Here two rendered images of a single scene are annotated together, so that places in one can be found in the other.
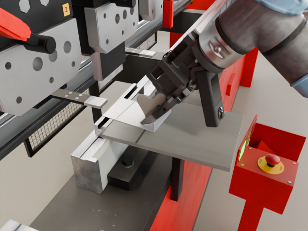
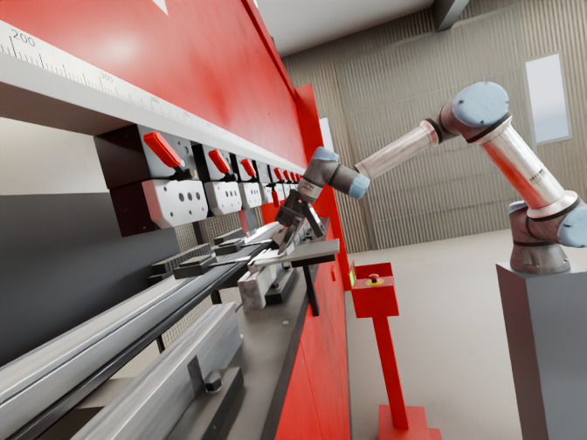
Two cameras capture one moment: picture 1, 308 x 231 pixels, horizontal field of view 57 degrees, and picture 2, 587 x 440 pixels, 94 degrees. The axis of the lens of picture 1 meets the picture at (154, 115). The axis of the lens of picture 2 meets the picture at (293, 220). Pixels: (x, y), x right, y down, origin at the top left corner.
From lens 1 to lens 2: 0.45 m
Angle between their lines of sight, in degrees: 31
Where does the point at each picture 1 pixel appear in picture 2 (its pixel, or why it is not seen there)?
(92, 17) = (241, 187)
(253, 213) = (384, 337)
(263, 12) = (321, 162)
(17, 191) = not seen: outside the picture
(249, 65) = (345, 271)
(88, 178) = (252, 298)
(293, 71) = (345, 184)
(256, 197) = (376, 310)
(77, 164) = (242, 288)
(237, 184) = (359, 306)
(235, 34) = (313, 176)
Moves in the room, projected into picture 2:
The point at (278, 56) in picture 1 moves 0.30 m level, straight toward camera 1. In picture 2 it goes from (335, 180) to (326, 178)
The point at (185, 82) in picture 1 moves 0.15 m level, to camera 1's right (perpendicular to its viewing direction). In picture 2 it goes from (297, 213) to (341, 203)
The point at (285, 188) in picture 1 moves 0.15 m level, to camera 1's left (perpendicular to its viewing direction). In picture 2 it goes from (390, 290) to (353, 301)
